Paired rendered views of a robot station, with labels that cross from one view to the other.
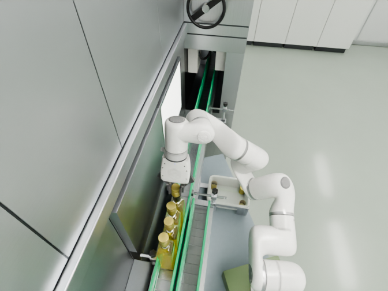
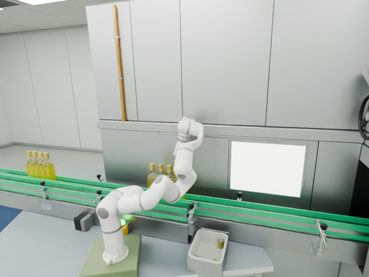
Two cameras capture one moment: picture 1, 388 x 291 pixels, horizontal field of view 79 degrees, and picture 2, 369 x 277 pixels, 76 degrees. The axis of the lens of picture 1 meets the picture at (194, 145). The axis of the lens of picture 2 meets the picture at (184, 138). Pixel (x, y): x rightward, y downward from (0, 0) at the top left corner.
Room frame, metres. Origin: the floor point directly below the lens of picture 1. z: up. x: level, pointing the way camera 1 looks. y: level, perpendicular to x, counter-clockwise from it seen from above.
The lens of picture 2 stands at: (0.73, -1.23, 1.69)
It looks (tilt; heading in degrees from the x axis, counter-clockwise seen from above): 15 degrees down; 100
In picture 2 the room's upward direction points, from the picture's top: 1 degrees counter-clockwise
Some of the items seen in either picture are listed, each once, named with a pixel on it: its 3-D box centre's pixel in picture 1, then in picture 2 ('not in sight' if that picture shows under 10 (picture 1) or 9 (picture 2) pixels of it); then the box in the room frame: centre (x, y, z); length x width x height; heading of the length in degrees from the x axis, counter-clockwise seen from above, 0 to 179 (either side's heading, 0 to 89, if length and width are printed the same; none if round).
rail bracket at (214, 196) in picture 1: (208, 196); (192, 212); (0.57, -0.08, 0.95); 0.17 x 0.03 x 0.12; 81
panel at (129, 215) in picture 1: (159, 138); (225, 164); (0.74, 0.16, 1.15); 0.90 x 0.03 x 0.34; 171
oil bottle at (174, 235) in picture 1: (171, 239); not in sight; (0.35, 0.08, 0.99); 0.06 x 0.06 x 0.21; 81
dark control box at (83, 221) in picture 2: not in sight; (83, 222); (-0.15, -0.04, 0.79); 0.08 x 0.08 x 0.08; 81
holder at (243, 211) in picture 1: (222, 194); (210, 249); (0.67, -0.16, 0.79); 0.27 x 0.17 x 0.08; 81
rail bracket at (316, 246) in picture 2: (220, 115); (319, 242); (1.20, -0.17, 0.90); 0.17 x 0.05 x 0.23; 81
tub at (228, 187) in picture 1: (227, 194); (208, 250); (0.67, -0.19, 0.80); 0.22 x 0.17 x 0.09; 81
